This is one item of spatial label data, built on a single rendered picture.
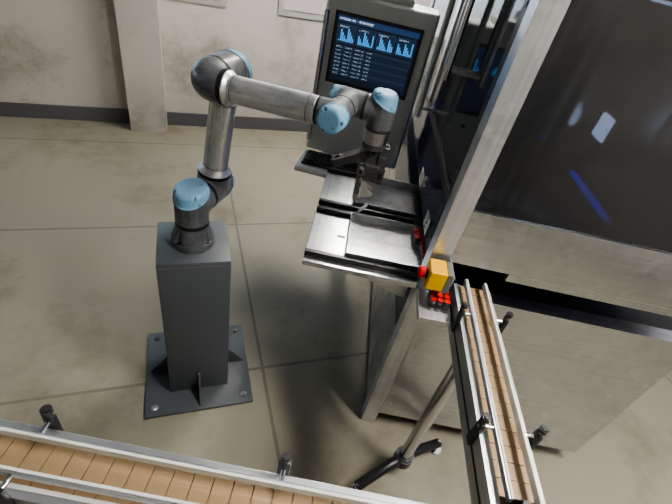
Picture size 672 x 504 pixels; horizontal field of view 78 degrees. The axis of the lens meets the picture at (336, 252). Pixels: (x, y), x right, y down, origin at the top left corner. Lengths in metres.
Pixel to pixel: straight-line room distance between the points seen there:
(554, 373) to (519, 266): 0.58
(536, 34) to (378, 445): 1.68
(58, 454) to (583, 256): 1.41
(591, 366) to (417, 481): 0.86
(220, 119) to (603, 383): 1.71
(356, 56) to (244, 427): 1.76
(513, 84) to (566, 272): 0.64
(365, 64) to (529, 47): 1.13
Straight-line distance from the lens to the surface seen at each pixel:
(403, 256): 1.54
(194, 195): 1.44
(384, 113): 1.21
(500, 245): 1.36
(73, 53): 4.28
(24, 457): 1.03
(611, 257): 1.50
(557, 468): 2.43
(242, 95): 1.20
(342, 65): 2.15
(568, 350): 1.77
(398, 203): 1.84
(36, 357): 2.39
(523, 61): 1.13
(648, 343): 1.84
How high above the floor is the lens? 1.80
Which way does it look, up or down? 38 degrees down
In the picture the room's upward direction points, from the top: 13 degrees clockwise
